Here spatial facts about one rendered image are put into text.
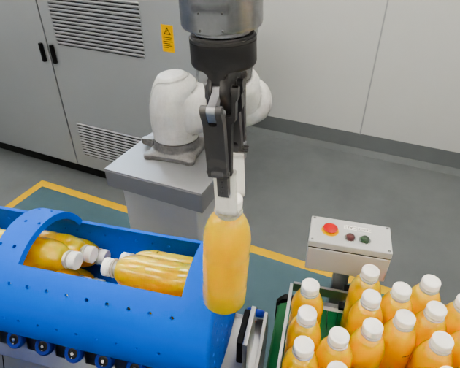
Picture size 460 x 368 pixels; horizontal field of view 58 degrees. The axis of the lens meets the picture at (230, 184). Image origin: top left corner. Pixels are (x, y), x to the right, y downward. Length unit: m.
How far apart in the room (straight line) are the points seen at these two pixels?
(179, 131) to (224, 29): 0.92
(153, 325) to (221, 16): 0.56
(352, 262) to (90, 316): 0.62
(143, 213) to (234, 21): 1.14
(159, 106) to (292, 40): 2.27
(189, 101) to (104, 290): 0.69
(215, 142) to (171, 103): 0.83
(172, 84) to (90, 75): 1.58
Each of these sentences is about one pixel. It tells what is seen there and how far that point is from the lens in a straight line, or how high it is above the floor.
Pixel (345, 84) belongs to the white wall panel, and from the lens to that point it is 3.47.
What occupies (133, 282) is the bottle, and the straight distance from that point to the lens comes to 0.86.
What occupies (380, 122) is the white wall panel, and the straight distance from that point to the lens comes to 3.55.
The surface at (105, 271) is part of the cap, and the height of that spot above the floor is 1.17.
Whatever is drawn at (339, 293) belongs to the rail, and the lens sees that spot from 1.12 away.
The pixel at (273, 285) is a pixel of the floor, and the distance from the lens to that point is 2.39.
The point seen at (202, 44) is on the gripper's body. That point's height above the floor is 1.68.
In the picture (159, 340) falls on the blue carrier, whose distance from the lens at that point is 0.81.
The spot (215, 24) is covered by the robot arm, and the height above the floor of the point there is 1.70.
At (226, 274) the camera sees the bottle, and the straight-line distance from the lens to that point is 0.63.
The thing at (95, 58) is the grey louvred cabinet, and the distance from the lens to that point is 2.76.
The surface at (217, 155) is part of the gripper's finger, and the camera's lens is 0.48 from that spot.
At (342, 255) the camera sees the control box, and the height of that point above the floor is 1.07.
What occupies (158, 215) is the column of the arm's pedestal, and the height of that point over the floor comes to 0.88.
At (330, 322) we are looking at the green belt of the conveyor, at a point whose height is 0.90.
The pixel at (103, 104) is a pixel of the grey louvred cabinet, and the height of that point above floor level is 0.66.
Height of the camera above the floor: 1.81
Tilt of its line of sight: 36 degrees down
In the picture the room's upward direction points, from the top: straight up
